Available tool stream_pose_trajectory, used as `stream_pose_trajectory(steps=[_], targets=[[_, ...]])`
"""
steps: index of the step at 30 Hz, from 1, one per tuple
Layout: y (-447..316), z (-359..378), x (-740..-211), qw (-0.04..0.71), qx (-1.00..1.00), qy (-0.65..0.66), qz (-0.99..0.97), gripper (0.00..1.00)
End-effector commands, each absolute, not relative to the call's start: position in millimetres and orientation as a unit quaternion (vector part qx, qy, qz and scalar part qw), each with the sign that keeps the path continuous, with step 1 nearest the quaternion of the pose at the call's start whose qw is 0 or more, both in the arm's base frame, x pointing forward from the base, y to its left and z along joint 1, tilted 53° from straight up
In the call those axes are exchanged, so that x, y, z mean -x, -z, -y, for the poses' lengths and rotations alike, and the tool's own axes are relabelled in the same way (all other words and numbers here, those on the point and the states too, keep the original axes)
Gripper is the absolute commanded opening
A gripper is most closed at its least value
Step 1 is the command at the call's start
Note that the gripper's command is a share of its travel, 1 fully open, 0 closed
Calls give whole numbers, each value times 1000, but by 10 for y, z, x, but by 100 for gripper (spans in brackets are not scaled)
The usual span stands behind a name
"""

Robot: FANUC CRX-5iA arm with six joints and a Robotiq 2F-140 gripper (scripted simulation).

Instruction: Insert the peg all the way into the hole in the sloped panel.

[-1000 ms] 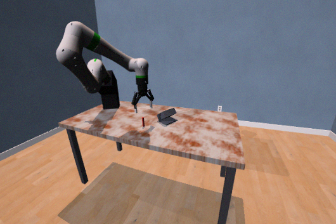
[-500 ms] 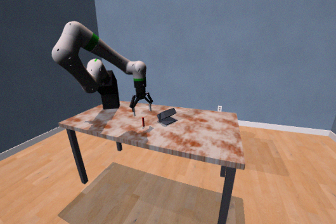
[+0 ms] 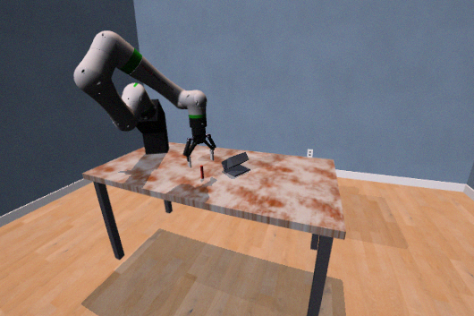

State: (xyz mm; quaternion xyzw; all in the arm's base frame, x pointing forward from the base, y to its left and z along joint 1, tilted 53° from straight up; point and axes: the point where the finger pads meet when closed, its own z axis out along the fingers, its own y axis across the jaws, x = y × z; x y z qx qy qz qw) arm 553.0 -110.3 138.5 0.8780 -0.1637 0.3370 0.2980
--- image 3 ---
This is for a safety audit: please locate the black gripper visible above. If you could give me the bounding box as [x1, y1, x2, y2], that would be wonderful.
[183, 127, 216, 167]

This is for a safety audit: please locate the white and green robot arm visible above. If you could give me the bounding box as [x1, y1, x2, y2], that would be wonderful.
[74, 30, 207, 132]

